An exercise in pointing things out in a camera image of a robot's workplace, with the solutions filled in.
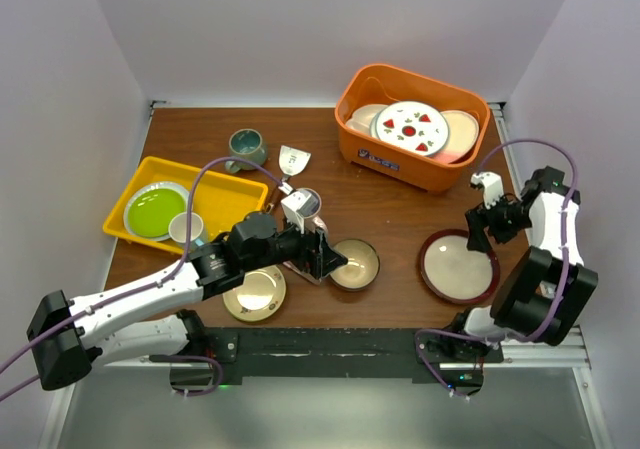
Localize green plate with grey rim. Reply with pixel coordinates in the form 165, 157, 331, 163
123, 181, 189, 242

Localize lavender mug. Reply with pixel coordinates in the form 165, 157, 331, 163
297, 188, 328, 232

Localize cream plate with maroon rim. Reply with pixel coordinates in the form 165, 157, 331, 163
417, 229, 501, 305

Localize pink metal tongs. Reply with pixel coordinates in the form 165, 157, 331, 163
282, 261, 322, 285

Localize cream bowl with dark rim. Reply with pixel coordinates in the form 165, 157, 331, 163
330, 239, 380, 292

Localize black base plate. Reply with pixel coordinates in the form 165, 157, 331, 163
149, 326, 501, 400

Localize metal spatula with wooden handle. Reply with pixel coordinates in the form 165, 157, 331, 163
265, 145, 311, 213

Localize small cream floral plate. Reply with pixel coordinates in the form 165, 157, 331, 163
223, 265, 287, 323

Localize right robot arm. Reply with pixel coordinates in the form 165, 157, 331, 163
445, 167, 598, 362

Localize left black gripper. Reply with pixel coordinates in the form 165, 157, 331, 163
243, 212, 347, 278

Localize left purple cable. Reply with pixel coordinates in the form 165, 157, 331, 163
0, 156, 289, 403

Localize watermelon pattern plate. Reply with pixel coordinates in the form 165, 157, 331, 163
377, 101, 449, 157
369, 114, 379, 139

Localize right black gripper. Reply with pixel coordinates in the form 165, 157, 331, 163
466, 191, 533, 253

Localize orange plastic bin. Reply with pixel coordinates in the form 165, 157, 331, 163
334, 64, 496, 193

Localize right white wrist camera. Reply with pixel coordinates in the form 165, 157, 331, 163
470, 172, 505, 209

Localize aluminium frame rail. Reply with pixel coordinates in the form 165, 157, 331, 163
37, 103, 614, 449

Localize white divided plate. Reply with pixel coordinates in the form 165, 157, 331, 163
345, 104, 387, 135

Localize cream cup with blue handle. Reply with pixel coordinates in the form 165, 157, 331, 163
168, 212, 210, 252

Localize cream and pink branch plate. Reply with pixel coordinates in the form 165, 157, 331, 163
432, 110, 479, 164

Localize yellow plastic tray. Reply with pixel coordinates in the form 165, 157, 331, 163
103, 156, 268, 254

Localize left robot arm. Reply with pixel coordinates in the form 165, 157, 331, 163
27, 212, 348, 391

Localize green ceramic mug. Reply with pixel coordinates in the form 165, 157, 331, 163
225, 128, 267, 174

